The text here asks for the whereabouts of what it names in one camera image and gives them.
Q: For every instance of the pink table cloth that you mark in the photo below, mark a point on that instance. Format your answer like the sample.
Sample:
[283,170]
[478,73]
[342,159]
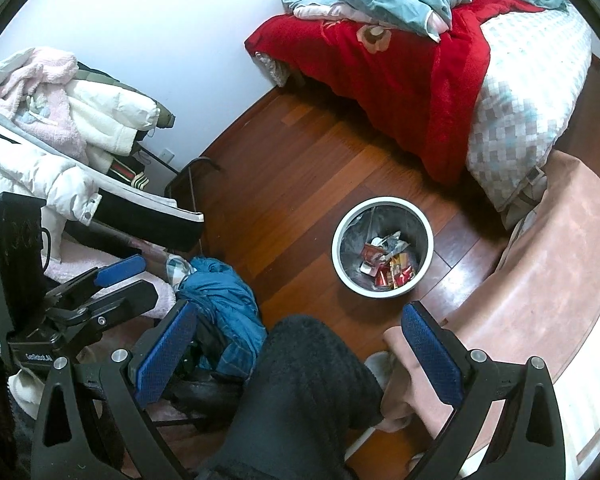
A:
[530,270]

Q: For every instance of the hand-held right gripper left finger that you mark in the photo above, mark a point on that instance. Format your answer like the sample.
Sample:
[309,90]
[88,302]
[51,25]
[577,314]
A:
[165,352]

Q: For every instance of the pink fleece robe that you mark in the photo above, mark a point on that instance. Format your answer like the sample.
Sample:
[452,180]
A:
[45,95]

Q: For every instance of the wall socket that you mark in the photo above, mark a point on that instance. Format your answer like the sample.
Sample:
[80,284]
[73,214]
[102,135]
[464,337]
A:
[167,155]

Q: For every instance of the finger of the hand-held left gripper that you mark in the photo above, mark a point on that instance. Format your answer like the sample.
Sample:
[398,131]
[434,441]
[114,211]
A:
[120,269]
[125,302]

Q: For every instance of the pink fuzzy blanket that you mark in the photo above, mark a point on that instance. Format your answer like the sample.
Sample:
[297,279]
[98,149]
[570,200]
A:
[80,260]

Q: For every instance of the dark olive garment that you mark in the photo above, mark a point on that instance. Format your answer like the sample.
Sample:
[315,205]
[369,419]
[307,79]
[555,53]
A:
[162,115]

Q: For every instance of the white rimmed trash bin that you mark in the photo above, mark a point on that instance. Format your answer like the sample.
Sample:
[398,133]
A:
[352,247]

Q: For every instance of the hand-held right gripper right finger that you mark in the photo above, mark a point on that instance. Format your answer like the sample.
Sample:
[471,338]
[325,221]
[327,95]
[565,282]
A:
[430,355]

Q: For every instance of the checked white cloth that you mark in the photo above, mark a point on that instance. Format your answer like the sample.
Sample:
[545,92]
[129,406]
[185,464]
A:
[179,270]

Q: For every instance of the white puffer jacket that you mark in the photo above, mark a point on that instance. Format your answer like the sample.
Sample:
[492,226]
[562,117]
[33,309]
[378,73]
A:
[35,170]

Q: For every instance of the blue jacket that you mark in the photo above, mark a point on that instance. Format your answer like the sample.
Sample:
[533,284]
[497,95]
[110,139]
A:
[220,300]

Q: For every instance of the cream coat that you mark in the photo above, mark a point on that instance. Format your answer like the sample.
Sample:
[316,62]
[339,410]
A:
[110,110]

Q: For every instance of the red blanket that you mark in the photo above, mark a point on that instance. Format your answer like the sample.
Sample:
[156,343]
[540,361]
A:
[380,75]

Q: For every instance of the black metal chair frame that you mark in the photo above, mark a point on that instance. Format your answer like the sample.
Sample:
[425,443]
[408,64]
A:
[190,165]

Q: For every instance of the person's leg black trousers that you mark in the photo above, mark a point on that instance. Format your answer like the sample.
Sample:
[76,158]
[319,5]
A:
[300,395]

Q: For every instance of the black white-trimmed garment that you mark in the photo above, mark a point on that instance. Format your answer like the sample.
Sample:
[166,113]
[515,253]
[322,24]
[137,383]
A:
[145,215]

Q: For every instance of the pile of snack wrappers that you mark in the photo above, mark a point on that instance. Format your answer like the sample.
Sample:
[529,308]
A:
[391,271]

